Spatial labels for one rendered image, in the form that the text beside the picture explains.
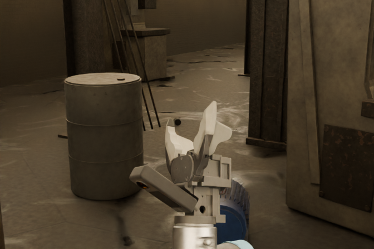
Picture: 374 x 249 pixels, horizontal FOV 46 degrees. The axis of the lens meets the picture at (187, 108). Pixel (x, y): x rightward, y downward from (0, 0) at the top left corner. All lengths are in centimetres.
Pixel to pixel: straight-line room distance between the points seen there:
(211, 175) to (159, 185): 10
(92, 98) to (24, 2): 580
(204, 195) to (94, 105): 245
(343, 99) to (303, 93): 27
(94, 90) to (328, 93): 156
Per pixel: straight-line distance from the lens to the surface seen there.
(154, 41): 842
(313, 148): 298
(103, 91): 314
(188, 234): 74
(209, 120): 72
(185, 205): 74
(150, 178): 71
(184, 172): 75
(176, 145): 80
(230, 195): 262
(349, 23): 279
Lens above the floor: 142
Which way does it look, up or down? 13 degrees down
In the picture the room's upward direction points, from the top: straight up
